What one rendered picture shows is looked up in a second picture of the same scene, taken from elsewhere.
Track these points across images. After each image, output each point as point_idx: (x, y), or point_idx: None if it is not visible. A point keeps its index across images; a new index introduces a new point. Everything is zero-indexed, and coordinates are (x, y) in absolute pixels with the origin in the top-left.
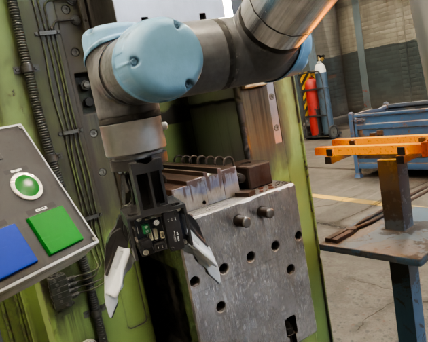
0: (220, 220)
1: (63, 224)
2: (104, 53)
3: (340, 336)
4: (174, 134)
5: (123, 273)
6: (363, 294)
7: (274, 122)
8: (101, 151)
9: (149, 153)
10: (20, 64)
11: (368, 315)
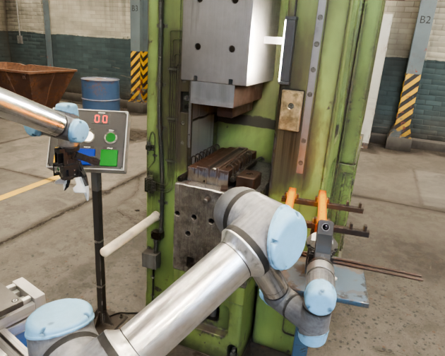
0: (198, 193)
1: (111, 157)
2: None
3: (361, 342)
4: None
5: (60, 178)
6: (435, 344)
7: (300, 158)
8: (184, 133)
9: (63, 147)
10: None
11: (405, 353)
